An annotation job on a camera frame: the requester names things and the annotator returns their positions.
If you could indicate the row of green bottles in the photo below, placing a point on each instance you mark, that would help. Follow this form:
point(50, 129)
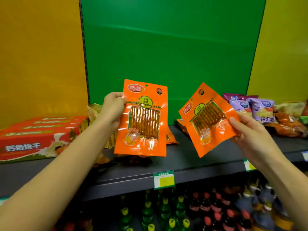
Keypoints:
point(146, 214)

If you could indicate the person's left hand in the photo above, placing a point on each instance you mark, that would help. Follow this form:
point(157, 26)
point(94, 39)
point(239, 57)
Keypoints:
point(112, 110)

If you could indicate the orange back panel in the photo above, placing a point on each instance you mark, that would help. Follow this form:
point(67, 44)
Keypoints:
point(41, 57)

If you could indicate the lime yellow back panel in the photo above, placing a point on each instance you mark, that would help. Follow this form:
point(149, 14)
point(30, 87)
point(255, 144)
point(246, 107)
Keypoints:
point(284, 57)

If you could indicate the orange windowed snack pouch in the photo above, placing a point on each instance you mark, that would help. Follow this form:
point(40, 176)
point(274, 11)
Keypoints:
point(171, 138)
point(204, 122)
point(144, 117)

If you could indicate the green back panel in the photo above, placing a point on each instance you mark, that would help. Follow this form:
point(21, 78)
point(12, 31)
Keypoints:
point(168, 45)

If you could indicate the person's left forearm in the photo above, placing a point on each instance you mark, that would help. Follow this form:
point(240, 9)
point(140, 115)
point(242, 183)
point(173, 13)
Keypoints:
point(48, 187)

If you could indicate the red gold snack packet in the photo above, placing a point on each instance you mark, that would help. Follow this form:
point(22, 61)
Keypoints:
point(24, 147)
point(51, 122)
point(43, 127)
point(57, 118)

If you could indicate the person's right hand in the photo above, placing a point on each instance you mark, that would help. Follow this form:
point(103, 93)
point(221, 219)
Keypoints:
point(257, 141)

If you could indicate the dark grey shelf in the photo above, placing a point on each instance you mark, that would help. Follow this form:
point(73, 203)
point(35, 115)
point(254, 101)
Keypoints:
point(192, 165)

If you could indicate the magenta snack bag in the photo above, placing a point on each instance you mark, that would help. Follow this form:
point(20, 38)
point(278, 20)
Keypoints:
point(228, 96)
point(251, 96)

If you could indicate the green price tag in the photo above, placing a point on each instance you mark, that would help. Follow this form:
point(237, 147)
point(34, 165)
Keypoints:
point(249, 165)
point(163, 181)
point(3, 200)

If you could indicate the row of blue bottles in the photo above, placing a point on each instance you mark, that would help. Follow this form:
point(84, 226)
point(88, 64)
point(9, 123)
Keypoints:
point(262, 214)

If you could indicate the person's right forearm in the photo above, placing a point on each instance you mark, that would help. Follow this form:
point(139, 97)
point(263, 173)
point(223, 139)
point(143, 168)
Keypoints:
point(293, 194)

